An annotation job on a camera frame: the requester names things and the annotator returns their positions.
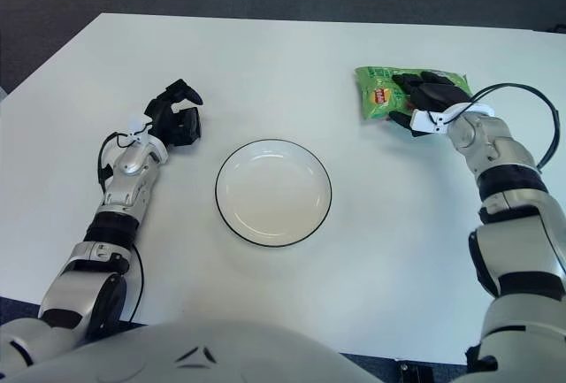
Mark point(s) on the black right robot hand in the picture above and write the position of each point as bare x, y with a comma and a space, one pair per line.
435, 91

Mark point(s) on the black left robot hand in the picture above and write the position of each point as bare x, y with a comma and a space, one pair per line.
183, 128

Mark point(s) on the green chip bag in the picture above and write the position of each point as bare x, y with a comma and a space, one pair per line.
376, 95

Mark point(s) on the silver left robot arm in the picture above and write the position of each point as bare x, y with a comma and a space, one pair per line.
128, 166

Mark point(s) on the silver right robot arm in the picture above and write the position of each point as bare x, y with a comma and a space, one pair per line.
499, 144

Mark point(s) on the white plate black rim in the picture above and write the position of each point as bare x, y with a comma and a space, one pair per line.
274, 197

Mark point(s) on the grey robot torso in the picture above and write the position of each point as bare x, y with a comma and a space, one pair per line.
199, 347

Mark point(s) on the black base part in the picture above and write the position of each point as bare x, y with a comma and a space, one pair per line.
415, 372

